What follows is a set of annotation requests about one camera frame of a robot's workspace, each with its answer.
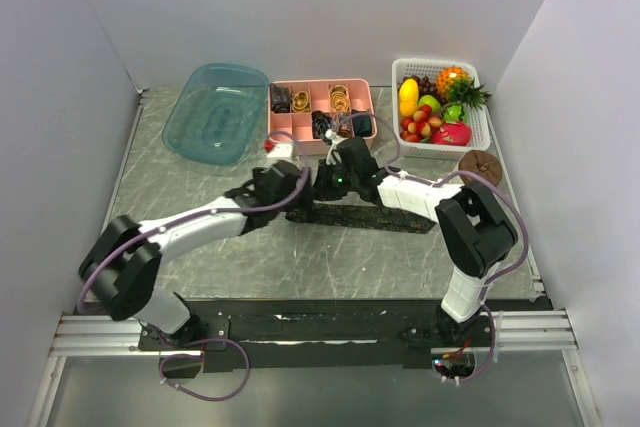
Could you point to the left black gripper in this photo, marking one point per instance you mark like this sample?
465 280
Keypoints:
303 203

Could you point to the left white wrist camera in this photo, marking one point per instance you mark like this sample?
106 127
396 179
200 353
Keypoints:
279 151

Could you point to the pink compartment organizer box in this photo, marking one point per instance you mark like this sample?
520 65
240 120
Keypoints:
284 127

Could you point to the white plastic fruit basket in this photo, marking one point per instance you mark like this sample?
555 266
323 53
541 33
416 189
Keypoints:
476 117

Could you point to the dark patterned necktie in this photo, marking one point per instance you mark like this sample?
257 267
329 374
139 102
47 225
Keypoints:
362 217

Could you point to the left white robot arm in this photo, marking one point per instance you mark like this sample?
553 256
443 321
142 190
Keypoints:
122 267

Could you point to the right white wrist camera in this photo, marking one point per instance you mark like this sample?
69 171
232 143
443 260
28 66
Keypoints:
332 139

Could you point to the aluminium frame rail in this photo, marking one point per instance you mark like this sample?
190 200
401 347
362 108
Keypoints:
99 336

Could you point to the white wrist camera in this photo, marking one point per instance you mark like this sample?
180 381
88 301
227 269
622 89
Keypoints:
279 151
332 139

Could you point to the green leafy vegetable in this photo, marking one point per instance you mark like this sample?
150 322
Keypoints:
454 112

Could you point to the orange pineapple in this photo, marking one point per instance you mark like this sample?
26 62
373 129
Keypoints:
455 85

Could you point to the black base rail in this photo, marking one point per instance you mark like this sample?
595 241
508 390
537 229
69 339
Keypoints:
300 333

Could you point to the red cherry bunch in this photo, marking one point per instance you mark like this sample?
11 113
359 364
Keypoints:
422 125

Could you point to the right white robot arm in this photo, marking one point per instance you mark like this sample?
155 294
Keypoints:
477 232

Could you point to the black rolled tie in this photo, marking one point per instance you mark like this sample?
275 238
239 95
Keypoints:
362 123

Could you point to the dark purple rolled tie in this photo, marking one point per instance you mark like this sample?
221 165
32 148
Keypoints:
321 122

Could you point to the teal transparent plastic bin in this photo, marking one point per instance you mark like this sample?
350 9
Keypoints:
216 113

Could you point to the green apple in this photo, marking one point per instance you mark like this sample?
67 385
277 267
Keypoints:
432 102

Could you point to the gold rolled tie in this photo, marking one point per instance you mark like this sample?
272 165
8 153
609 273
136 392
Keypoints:
300 102

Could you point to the yellow mango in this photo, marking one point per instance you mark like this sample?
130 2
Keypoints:
408 96

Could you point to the yellow patterned rolled tie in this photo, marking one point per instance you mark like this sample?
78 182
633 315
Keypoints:
339 98

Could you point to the dark brown rolled tie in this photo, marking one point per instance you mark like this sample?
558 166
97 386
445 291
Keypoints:
281 99

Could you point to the orange blue rolled tie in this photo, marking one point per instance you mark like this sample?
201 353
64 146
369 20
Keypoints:
341 124

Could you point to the brown lidded white jar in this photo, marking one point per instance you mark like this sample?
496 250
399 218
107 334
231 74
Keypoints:
483 164

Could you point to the dark purple grapes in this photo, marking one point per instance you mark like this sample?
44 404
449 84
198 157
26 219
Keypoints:
425 85

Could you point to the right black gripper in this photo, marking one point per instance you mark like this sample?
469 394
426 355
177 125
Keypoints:
321 185

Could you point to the pink dragon fruit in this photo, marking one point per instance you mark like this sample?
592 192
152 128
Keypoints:
452 134

